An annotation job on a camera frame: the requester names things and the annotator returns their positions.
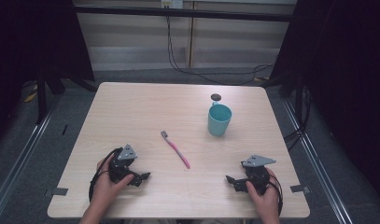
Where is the white wall power outlet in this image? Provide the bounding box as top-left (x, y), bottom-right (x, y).
top-left (161, 0), bottom-right (184, 9)

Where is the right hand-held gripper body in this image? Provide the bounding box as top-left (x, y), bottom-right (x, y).
top-left (240, 154), bottom-right (277, 196)

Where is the person's right hand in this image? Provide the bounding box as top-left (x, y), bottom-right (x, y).
top-left (245, 167), bottom-right (281, 217)

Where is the bundle of black cables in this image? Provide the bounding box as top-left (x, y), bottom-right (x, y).
top-left (283, 87), bottom-right (314, 151)

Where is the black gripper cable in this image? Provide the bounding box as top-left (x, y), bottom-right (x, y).
top-left (267, 173), bottom-right (285, 217)
top-left (88, 147), bottom-right (124, 203)

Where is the grey tape piece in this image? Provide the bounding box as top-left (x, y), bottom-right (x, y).
top-left (289, 184), bottom-right (311, 194)
top-left (51, 187), bottom-right (69, 197)

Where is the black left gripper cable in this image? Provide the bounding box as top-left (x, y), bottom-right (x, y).
top-left (88, 147), bottom-right (124, 203)

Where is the dark curtain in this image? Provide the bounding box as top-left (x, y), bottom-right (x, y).
top-left (269, 0), bottom-right (380, 197)
top-left (0, 0), bottom-right (96, 150)

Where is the person's left hand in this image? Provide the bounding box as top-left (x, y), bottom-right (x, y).
top-left (91, 156), bottom-right (134, 209)

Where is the teal plastic cup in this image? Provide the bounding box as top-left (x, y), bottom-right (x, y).
top-left (207, 101), bottom-right (233, 137)

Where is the black floor cable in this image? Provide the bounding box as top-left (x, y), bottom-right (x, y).
top-left (164, 14), bottom-right (275, 86)

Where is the yellow floor object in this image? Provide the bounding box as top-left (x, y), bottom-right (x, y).
top-left (22, 85), bottom-right (38, 104)

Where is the pink toothbrush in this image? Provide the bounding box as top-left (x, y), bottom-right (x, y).
top-left (160, 130), bottom-right (191, 170)

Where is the metal floor rail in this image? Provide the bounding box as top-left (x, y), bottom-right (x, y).
top-left (0, 92), bottom-right (62, 220)
top-left (281, 96), bottom-right (355, 224)

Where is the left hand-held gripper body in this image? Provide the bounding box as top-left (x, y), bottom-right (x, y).
top-left (107, 143), bottom-right (139, 188)

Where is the black metal stand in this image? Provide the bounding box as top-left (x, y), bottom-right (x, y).
top-left (35, 66), bottom-right (67, 126)

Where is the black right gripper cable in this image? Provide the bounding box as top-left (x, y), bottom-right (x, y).
top-left (267, 173), bottom-right (285, 217)

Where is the black horizontal bar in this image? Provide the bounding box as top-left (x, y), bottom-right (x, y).
top-left (73, 5), bottom-right (294, 22)

